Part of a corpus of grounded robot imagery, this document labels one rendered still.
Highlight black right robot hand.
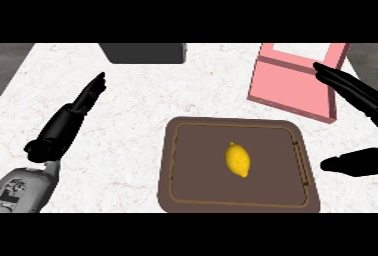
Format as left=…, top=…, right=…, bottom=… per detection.
left=312, top=61, right=378, bottom=178

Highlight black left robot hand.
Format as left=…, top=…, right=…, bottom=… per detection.
left=23, top=71, right=108, bottom=164

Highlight pink cardboard box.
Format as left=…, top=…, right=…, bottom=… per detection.
left=247, top=43, right=353, bottom=125

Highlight yellow lemon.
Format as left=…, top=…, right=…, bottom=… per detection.
left=225, top=141, right=253, bottom=179

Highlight brown tray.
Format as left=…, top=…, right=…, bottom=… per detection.
left=157, top=116, right=322, bottom=214

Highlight dark grey appliance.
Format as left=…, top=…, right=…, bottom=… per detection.
left=98, top=43, right=190, bottom=65

